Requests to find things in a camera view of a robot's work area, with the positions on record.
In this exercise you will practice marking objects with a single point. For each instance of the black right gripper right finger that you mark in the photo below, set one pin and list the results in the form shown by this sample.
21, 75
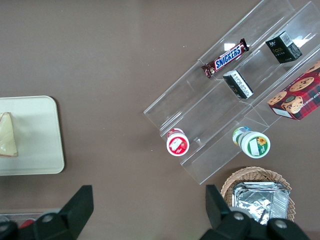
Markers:
215, 202

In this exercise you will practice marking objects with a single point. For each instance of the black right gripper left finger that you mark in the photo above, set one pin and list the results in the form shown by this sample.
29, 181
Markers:
77, 205

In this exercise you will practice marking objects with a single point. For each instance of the triangle sandwich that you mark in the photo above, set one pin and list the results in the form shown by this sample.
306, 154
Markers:
7, 135

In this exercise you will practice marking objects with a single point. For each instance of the light tan wicker basket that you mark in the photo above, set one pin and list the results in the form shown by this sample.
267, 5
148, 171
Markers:
250, 175

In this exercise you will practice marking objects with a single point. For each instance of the white rectangular plastic tray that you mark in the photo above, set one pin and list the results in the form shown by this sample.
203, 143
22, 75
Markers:
37, 135

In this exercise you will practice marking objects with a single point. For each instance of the foil packets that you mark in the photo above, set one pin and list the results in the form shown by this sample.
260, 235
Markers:
260, 202

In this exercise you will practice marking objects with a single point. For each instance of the red drink can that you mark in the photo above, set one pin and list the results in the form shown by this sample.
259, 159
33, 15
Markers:
26, 223

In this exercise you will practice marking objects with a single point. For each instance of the clear acrylic can holder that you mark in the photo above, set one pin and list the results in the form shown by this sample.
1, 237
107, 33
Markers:
15, 215

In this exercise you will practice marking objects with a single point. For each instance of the red lid yogurt cup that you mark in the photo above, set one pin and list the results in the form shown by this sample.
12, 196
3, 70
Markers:
177, 145

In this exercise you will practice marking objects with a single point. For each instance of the green lid yogurt cup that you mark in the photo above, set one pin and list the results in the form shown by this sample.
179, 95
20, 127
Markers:
255, 145

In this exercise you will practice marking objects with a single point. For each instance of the clear acrylic stepped display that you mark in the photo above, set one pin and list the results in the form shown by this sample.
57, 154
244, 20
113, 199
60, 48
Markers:
212, 117

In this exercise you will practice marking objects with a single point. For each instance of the small black barcode box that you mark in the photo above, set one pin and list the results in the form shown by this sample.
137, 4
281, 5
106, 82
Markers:
238, 83

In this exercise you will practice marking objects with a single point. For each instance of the red chocolate chip cookie box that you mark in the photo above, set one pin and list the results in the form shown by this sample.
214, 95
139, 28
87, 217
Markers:
300, 95

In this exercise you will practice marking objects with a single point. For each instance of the Snickers chocolate bar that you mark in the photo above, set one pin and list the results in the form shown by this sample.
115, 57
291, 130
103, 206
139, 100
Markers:
227, 58

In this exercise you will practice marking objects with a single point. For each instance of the large black Face box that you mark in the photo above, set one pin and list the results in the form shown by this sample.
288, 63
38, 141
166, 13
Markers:
282, 50

